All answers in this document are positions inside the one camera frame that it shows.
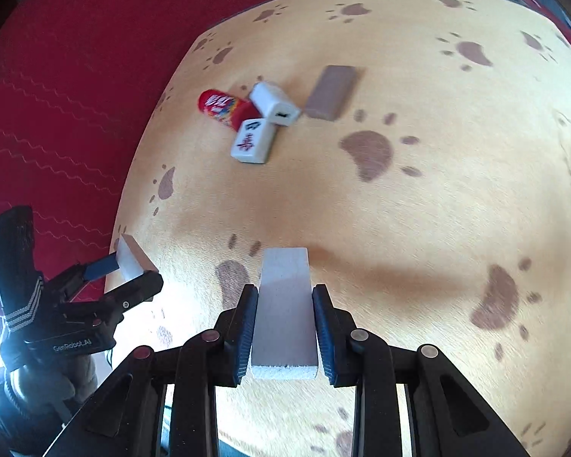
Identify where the red quilted cloth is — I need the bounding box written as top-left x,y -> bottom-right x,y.
0,0 -> 291,315

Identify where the brown wooden block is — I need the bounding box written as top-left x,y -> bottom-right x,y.
305,65 -> 357,121

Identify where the long white block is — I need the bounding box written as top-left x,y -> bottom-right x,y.
250,246 -> 321,380

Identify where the grey-brown clothing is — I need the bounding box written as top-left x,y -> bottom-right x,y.
59,355 -> 98,405

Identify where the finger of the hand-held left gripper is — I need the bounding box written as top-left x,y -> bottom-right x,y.
52,253 -> 121,296
83,270 -> 164,317

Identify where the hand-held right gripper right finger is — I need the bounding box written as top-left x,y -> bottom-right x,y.
311,284 -> 531,457

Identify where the white charger plug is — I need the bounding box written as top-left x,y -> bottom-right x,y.
249,82 -> 301,127

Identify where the small white block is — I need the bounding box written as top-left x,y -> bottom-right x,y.
115,233 -> 160,283

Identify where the red candy tube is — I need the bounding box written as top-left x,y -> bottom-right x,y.
198,88 -> 257,131

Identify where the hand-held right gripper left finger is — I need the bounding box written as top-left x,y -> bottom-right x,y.
45,284 -> 260,457

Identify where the white mahjong tile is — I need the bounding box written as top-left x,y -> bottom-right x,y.
230,117 -> 276,165

